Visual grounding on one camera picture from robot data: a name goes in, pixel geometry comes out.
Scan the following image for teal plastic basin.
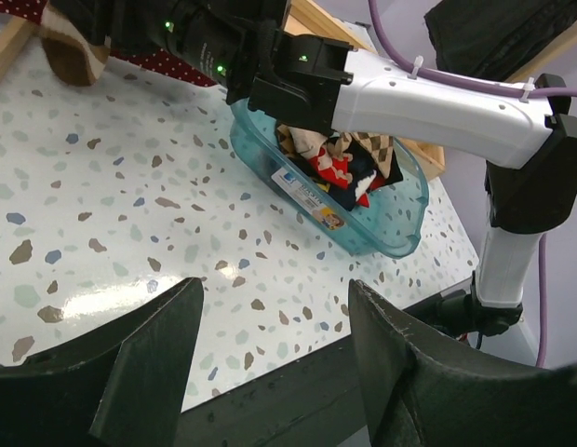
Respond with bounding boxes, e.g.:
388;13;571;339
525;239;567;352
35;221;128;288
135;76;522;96
230;101;429;259

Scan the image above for navy santa sock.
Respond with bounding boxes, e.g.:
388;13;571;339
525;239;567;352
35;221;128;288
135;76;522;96
355;170;377;208

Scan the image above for wooden clothes rack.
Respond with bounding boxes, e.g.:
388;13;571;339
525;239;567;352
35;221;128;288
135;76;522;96
0;17;38;84
289;1;554;169

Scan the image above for left wooden clothes rack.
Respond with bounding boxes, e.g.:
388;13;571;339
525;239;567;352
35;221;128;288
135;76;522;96
0;17;38;84

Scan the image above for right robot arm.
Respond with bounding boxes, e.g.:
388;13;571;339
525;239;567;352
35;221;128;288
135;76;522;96
54;1;577;336

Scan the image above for black hanging garment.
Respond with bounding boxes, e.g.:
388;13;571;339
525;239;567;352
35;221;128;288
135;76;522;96
424;0;577;81

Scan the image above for navy buckle sock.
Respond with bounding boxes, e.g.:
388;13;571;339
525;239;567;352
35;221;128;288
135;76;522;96
328;153;403;211

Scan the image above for brown striped hanging socks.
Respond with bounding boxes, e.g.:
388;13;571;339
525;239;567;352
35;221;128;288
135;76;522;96
275;123;394;176

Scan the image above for right wooden clothes rack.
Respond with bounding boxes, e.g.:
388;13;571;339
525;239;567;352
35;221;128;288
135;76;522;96
289;1;554;169

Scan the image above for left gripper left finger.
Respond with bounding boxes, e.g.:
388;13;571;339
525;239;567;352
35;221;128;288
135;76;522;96
0;278;204;446

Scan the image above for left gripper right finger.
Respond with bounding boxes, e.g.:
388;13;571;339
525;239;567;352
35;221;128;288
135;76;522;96
348;280;577;446

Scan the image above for red polka dot garment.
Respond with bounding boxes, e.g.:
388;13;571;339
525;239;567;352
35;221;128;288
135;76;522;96
0;0;216;88

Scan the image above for tan cream striped sock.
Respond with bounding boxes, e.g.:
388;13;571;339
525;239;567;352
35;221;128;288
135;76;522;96
39;1;111;88

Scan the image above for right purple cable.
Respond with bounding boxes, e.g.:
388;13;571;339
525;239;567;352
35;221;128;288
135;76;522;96
367;0;577;369

